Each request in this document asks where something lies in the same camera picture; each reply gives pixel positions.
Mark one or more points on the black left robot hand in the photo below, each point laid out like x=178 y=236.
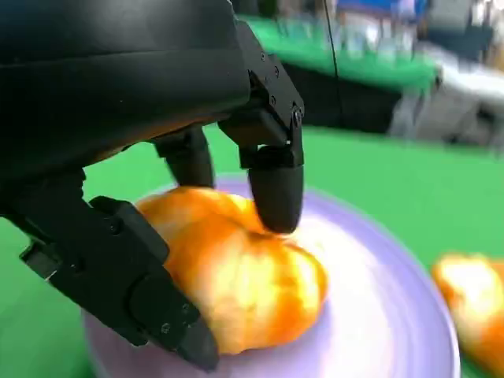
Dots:
x=98 y=78

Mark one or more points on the green workshop table cover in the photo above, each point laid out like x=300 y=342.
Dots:
x=354 y=67

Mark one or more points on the green table cloth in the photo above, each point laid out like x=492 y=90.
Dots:
x=393 y=181

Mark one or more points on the lilac plate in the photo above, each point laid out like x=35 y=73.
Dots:
x=374 y=315

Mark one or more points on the grey aluminium frame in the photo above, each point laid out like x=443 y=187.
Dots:
x=453 y=106

